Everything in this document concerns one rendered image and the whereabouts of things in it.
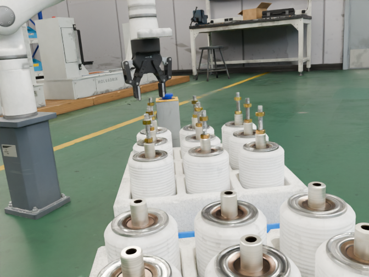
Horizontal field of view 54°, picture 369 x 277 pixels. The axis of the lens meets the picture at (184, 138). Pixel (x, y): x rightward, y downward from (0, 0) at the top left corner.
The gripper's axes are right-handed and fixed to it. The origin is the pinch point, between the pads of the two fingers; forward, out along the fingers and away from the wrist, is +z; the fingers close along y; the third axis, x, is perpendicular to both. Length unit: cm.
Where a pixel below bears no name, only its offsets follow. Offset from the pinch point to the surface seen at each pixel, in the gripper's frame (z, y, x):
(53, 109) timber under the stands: 30, -13, -219
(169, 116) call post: 9.3, -10.5, -9.9
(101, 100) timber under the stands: 33, -63, -250
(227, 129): 10.9, -16.4, 11.6
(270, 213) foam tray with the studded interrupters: 22.0, -6.3, 38.7
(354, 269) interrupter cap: 10, 12, 70
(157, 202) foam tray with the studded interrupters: 17.5, 13.6, 28.2
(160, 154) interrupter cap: 10.1, 9.0, 22.1
